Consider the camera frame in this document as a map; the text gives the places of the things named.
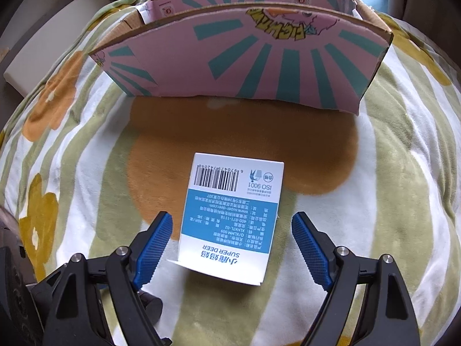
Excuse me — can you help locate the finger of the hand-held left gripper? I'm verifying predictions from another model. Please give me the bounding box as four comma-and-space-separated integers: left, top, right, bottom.
136, 288, 163, 328

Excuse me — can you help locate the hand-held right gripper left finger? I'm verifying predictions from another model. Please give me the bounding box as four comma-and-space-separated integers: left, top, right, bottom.
43, 212, 174, 346

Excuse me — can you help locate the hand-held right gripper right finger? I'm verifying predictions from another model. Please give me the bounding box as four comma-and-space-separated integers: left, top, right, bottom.
291, 212, 421, 346

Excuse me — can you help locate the white and blue carton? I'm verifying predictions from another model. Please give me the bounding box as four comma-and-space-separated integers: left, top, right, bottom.
169, 152, 285, 286

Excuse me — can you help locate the pink printed cardboard box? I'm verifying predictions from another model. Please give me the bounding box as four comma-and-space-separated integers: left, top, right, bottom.
88, 0, 395, 116

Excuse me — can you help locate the green striped flower blanket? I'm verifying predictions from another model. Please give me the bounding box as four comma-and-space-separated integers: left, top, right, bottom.
0, 0, 461, 346

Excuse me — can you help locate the white foam board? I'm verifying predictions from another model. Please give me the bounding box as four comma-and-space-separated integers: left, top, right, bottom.
3, 0, 112, 98

